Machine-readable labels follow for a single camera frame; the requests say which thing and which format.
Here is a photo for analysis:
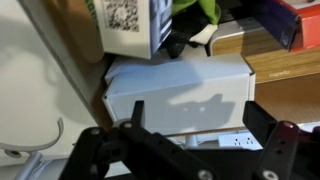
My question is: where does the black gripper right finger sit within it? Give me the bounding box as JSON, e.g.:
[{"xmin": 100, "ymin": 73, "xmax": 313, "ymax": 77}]
[{"xmin": 242, "ymin": 100, "xmax": 320, "ymax": 180}]

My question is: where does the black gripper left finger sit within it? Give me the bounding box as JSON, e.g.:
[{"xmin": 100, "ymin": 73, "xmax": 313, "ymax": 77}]
[{"xmin": 59, "ymin": 99, "xmax": 221, "ymax": 180}]

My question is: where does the small white shutter glasses box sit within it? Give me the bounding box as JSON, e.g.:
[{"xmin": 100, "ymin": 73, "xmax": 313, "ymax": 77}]
[{"xmin": 93, "ymin": 0, "xmax": 173, "ymax": 60}]

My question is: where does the wooden capello box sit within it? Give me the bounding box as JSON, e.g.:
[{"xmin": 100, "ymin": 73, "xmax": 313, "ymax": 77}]
[{"xmin": 209, "ymin": 18, "xmax": 320, "ymax": 125}]

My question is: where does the red and blue box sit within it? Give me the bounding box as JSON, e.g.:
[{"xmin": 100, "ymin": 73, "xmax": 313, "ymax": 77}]
[{"xmin": 253, "ymin": 0, "xmax": 320, "ymax": 52}]

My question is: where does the big white cardboard box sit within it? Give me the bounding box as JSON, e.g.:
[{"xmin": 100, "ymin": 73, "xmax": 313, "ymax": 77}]
[{"xmin": 18, "ymin": 0, "xmax": 116, "ymax": 133}]

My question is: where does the white power strip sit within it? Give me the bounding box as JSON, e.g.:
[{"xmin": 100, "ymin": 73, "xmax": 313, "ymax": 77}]
[{"xmin": 218, "ymin": 131, "xmax": 265, "ymax": 151}]

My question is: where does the plain white carton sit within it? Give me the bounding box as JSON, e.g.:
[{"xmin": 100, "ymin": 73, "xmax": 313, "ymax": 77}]
[{"xmin": 101, "ymin": 53, "xmax": 256, "ymax": 136}]

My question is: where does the white monitor stand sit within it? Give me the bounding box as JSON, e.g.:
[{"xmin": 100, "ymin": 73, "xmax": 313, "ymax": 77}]
[{"xmin": 0, "ymin": 116, "xmax": 65, "ymax": 180}]

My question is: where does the black fabric item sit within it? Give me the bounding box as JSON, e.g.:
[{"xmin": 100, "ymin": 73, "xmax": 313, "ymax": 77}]
[{"xmin": 165, "ymin": 11, "xmax": 219, "ymax": 60}]

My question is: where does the green printed bag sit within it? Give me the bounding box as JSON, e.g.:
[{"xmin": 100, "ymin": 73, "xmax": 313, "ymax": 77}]
[{"xmin": 171, "ymin": 0, "xmax": 222, "ymax": 26}]

